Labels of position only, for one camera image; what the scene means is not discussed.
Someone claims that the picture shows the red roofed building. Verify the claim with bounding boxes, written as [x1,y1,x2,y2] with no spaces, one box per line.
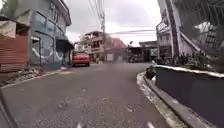
[105,37,129,64]

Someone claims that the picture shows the pale concrete kerb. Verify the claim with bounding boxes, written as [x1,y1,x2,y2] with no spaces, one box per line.
[135,71,218,128]

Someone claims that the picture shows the rubble strip beside road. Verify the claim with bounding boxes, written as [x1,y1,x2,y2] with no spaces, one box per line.
[0,66,68,88]

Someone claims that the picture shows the low dark building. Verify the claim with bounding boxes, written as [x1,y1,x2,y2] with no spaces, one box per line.
[127,40,159,64]

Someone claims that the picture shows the motorcycle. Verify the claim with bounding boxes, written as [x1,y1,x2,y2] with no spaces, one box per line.
[145,65,157,81]

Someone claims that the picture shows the overhead wires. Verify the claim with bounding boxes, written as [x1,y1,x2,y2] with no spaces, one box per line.
[87,0,158,37]

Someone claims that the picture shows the tall grey building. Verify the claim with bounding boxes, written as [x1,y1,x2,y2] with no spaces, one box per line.
[155,0,224,61]

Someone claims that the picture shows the red corrugated metal fence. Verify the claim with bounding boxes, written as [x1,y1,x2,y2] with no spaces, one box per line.
[0,33,30,74]

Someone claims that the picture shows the grey asphalt road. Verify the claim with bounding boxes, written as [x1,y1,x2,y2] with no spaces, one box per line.
[0,62,174,128]

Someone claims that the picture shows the utility pole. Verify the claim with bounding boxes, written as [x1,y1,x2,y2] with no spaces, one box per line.
[100,9,107,63]

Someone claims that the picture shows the blue grey building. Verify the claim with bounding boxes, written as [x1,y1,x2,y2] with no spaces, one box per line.
[13,0,75,70]

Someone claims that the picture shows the dark low wall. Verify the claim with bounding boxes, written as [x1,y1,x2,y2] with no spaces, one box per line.
[154,64,224,128]

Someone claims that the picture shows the bushes behind wall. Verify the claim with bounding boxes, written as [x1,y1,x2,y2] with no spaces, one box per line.
[175,51,221,73]

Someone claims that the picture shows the multi-storey building with balconies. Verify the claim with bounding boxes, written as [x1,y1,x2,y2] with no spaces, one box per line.
[78,30,105,64]

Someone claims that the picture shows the red car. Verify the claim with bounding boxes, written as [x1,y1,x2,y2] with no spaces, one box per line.
[71,51,91,68]

